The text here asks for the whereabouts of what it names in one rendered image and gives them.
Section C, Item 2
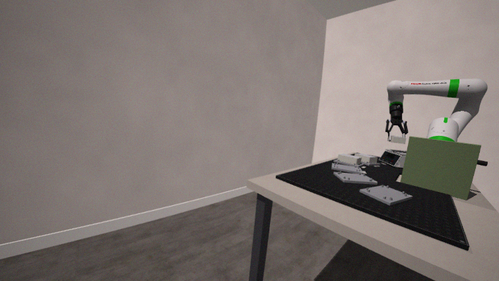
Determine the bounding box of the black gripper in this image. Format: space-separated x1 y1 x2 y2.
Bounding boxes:
385 110 408 141

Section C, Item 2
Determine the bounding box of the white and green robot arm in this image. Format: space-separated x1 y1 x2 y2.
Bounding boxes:
387 78 488 142

